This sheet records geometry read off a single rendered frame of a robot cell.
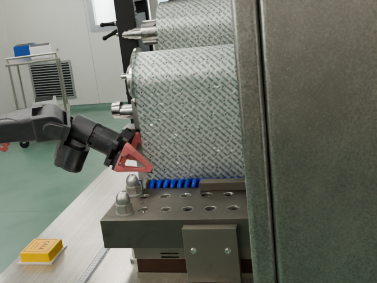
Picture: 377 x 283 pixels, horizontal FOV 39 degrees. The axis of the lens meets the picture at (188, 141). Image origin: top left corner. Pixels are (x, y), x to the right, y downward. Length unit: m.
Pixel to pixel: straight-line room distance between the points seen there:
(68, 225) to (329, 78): 1.18
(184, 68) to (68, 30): 6.21
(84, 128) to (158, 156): 0.17
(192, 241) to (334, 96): 0.77
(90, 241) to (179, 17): 0.58
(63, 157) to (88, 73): 6.06
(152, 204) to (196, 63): 0.30
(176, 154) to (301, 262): 0.91
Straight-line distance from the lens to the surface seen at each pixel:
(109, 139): 1.16
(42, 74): 7.53
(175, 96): 1.12
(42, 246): 1.24
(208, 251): 0.98
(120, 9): 1.48
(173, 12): 1.36
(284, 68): 0.23
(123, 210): 1.03
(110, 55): 7.11
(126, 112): 1.24
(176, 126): 1.13
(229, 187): 1.09
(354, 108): 0.24
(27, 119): 1.16
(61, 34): 7.33
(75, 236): 1.31
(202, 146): 1.14
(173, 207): 1.04
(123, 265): 1.14
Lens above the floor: 1.44
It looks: 16 degrees down
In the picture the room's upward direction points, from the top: 6 degrees counter-clockwise
